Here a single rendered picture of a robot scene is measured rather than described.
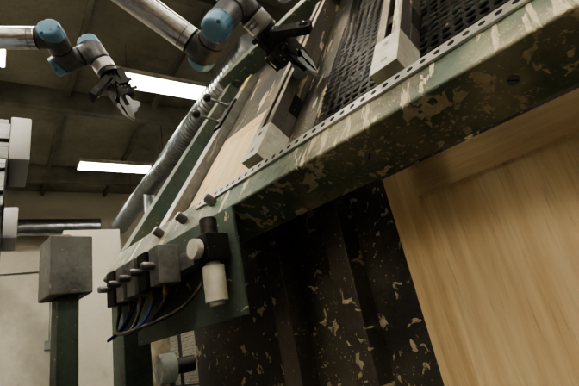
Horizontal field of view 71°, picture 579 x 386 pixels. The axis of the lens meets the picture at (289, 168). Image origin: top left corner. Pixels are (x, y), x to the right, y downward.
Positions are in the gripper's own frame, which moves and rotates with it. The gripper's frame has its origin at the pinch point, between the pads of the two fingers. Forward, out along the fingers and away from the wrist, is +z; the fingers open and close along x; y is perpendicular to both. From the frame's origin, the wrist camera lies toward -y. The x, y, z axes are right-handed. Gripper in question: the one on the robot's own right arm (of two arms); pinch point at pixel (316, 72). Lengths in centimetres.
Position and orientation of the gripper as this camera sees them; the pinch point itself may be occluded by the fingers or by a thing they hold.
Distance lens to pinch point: 124.9
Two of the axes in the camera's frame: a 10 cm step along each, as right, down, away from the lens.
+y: -6.7, 4.0, 6.2
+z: 7.0, 6.1, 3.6
